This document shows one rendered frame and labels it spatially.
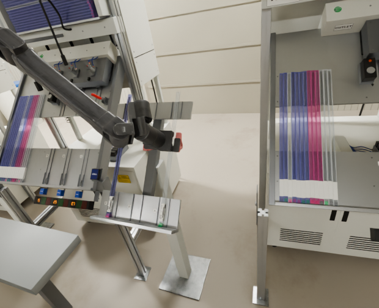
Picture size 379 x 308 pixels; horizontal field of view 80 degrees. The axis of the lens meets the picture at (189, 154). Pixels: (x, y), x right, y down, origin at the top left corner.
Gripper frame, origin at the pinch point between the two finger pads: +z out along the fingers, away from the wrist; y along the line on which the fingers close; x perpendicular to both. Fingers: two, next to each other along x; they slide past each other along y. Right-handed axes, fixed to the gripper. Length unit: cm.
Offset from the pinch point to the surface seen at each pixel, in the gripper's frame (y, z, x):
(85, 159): 50, 11, 6
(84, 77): 58, 7, -35
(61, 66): 75, 7, -43
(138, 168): 42, 45, 5
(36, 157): 82, 9, 7
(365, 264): -87, 90, 45
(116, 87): 42, 14, -33
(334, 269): -70, 84, 50
